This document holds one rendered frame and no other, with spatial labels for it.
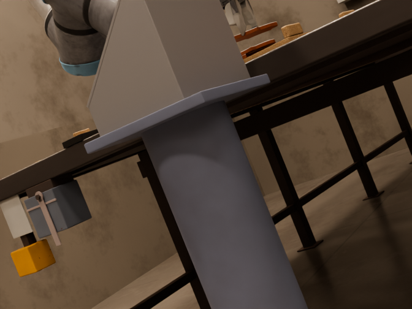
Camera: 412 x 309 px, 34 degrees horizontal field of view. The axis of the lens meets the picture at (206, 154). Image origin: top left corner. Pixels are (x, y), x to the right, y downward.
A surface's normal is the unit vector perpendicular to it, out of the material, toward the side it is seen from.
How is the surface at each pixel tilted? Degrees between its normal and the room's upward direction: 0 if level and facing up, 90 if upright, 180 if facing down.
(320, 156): 90
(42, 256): 90
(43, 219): 90
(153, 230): 90
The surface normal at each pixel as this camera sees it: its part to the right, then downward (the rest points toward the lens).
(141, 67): -0.48, 0.21
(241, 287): -0.14, 0.07
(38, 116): 0.80, -0.31
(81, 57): -0.02, 0.77
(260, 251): 0.43, -0.15
